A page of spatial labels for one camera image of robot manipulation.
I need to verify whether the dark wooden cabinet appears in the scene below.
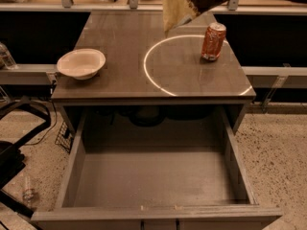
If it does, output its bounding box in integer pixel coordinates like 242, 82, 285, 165
52, 11, 255, 129

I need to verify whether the black office chair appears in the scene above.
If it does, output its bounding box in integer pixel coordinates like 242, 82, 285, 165
0, 97, 51, 219

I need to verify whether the clear bottle on shelf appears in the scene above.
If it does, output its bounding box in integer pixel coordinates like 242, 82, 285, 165
0, 42, 18, 70

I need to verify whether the black cable on floor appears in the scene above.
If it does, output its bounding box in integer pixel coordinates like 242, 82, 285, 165
24, 79, 59, 146

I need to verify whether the black wire basket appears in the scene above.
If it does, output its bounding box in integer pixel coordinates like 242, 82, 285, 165
55, 122, 74, 153

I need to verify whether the open grey top drawer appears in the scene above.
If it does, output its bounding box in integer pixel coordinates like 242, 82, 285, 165
32, 107, 282, 230

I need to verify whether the orange soda can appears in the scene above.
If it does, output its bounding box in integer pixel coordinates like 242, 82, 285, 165
201, 22, 226, 61

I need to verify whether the clear plastic water bottle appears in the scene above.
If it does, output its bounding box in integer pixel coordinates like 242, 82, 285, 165
23, 176, 35, 202

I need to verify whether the white bowl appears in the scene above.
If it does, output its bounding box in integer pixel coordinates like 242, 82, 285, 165
57, 49, 106, 80

